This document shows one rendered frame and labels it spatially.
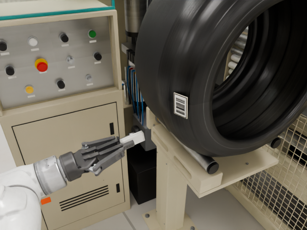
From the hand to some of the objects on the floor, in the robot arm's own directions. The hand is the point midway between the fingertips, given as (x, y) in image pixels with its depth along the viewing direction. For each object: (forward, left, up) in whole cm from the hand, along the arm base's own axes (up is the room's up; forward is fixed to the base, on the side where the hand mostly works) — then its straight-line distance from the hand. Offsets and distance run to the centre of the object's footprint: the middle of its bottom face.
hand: (132, 139), depth 77 cm
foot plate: (+50, +22, -99) cm, 113 cm away
